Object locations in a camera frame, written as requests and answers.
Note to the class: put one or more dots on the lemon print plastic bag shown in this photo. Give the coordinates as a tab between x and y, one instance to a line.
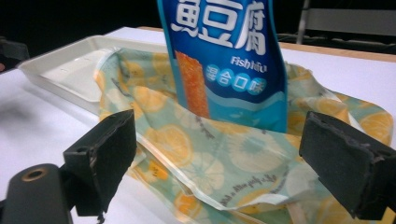
218	149

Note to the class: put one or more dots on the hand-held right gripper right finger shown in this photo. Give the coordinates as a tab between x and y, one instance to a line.
345	161

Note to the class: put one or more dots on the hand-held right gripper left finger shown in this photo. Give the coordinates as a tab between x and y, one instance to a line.
102	161

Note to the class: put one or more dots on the blue snack packet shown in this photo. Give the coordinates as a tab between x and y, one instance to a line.
230	62

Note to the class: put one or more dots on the white plastic tray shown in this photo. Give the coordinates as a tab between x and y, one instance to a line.
68	68

